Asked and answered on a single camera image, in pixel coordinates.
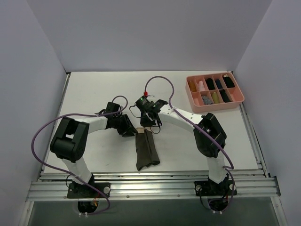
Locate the brown underwear cream waistband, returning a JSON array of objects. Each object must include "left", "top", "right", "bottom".
[{"left": 135, "top": 128, "right": 160, "bottom": 171}]

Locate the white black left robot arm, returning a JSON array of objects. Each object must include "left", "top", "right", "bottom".
[{"left": 50, "top": 113, "right": 138, "bottom": 197}]

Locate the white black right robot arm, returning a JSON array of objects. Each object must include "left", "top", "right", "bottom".
[{"left": 135, "top": 97, "right": 227, "bottom": 194}]

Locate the orange rolled garment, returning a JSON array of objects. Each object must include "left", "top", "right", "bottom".
[{"left": 189, "top": 81, "right": 197, "bottom": 92}]

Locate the pink white rolled garment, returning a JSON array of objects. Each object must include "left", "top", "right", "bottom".
[{"left": 198, "top": 81, "right": 206, "bottom": 91}]

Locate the grey patterned rolled garment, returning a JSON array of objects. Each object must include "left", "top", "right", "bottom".
[{"left": 202, "top": 96, "right": 213, "bottom": 105}]

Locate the pink divided storage box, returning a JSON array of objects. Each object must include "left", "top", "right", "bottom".
[{"left": 186, "top": 72, "right": 245, "bottom": 113}]

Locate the yellow rolled garment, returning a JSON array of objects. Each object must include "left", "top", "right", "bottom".
[{"left": 211, "top": 92, "right": 220, "bottom": 104}]

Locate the dark blue rolled garment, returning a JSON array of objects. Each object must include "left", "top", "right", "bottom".
[{"left": 215, "top": 79, "right": 223, "bottom": 89}]

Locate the black rolled garment lower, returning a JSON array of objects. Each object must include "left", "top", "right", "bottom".
[{"left": 219, "top": 89, "right": 231, "bottom": 103}]

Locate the black white rolled garment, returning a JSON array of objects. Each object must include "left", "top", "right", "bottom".
[{"left": 223, "top": 75, "right": 235, "bottom": 88}]

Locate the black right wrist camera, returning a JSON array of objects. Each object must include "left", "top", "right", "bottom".
[{"left": 135, "top": 96, "right": 154, "bottom": 111}]

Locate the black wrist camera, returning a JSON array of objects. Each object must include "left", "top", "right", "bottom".
[
  {"left": 135, "top": 96, "right": 154, "bottom": 111},
  {"left": 105, "top": 102, "right": 120, "bottom": 114}
]

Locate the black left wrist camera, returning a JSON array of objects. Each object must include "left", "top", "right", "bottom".
[{"left": 105, "top": 102, "right": 120, "bottom": 114}]

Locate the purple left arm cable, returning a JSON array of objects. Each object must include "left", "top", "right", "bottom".
[{"left": 31, "top": 95, "right": 129, "bottom": 215}]

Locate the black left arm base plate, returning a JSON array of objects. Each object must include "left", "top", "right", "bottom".
[{"left": 67, "top": 181, "right": 111, "bottom": 199}]

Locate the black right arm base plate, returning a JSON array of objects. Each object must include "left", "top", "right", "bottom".
[{"left": 194, "top": 179, "right": 237, "bottom": 196}]

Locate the aluminium frame rail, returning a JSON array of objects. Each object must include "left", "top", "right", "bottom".
[{"left": 26, "top": 169, "right": 280, "bottom": 202}]

